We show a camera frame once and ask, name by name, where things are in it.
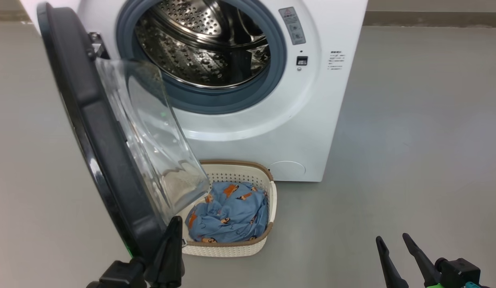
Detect black round glass washer door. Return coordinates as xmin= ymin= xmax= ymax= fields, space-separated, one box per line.
xmin=37 ymin=2 xmax=212 ymax=264

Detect stainless steel washing machine drum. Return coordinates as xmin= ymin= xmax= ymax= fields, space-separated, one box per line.
xmin=134 ymin=0 xmax=271 ymax=88

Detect blue cartoon print shorts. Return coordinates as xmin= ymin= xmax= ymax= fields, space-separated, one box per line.
xmin=185 ymin=204 xmax=268 ymax=243

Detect cream perforated laundry basket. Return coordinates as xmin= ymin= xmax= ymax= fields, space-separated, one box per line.
xmin=177 ymin=160 xmax=277 ymax=258

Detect round drain filter cover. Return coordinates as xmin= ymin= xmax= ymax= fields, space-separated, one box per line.
xmin=269 ymin=161 xmax=306 ymax=181

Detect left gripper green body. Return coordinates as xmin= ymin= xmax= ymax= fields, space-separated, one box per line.
xmin=86 ymin=258 xmax=150 ymax=288

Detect grey warning sticker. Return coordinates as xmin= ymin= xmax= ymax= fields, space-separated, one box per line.
xmin=278 ymin=7 xmax=306 ymax=45

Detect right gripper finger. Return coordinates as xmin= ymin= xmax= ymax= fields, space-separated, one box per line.
xmin=403 ymin=233 xmax=442 ymax=288
xmin=376 ymin=236 xmax=409 ymax=288

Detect white front-load washing machine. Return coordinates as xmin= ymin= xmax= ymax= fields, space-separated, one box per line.
xmin=19 ymin=0 xmax=368 ymax=182

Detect metal door hinge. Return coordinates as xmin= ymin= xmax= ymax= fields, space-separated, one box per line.
xmin=88 ymin=32 xmax=110 ymax=60

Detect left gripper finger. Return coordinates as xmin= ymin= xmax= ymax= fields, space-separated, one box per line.
xmin=144 ymin=216 xmax=184 ymax=288

